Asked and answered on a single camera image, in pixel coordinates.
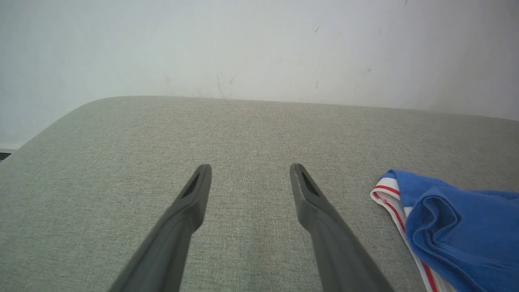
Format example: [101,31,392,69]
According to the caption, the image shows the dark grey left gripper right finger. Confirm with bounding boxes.
[290,163,395,292]

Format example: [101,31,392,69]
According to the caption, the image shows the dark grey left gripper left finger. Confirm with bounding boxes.
[108,163,212,292]

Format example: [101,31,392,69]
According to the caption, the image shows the blue garment white red trim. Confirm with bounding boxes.
[370,169,519,292]

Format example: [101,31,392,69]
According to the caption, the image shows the grey fabric sofa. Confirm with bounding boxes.
[0,96,519,292]

